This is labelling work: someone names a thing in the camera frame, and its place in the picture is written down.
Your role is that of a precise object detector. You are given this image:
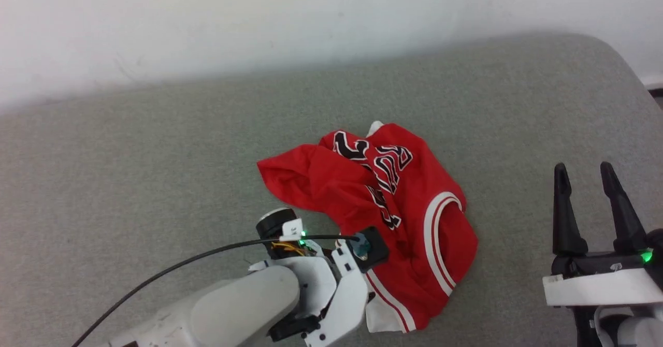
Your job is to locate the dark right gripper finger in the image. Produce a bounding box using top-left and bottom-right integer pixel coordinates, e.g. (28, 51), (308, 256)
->
(600, 162), (649, 255)
(553, 163), (589, 257)

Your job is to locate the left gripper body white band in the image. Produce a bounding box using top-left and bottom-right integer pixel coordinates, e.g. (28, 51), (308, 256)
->
(255, 208), (374, 347)

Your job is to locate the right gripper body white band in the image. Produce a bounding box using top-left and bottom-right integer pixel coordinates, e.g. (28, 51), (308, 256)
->
(543, 251), (663, 307)

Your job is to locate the red basketball jersey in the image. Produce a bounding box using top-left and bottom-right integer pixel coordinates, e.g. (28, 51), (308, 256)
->
(257, 121), (479, 334)

